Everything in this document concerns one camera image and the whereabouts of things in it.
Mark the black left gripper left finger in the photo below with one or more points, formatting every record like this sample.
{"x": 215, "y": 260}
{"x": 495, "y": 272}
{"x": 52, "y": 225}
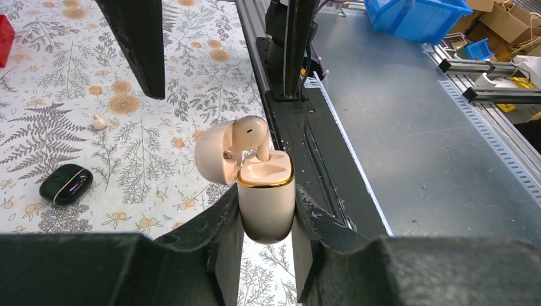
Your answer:
{"x": 196, "y": 264}

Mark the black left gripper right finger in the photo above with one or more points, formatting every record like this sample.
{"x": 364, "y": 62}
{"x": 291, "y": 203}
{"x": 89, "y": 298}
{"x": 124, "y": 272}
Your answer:
{"x": 335, "y": 265}

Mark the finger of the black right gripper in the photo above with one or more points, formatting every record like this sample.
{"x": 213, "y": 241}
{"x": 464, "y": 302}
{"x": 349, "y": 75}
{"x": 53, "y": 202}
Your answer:
{"x": 138, "y": 29}
{"x": 299, "y": 19}

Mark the cream earbud charging case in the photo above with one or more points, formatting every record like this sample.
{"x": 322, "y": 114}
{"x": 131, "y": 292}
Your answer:
{"x": 266, "y": 190}

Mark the white earbud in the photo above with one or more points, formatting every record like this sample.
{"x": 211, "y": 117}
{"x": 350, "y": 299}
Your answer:
{"x": 99, "y": 123}
{"x": 252, "y": 132}

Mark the black earbud charging case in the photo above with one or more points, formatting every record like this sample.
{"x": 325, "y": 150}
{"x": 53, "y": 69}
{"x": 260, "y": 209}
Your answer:
{"x": 66, "y": 185}

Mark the blue plastic bin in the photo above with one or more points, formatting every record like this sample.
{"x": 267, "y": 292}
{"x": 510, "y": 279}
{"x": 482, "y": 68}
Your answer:
{"x": 423, "y": 21}

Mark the red box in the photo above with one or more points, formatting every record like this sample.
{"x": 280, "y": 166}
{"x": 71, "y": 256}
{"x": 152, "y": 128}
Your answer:
{"x": 7, "y": 35}

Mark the small blue bin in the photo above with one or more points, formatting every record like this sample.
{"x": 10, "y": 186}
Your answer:
{"x": 478, "y": 50}

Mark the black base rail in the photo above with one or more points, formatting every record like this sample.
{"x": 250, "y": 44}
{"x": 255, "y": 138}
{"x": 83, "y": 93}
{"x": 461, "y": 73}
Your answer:
{"x": 326, "y": 166}

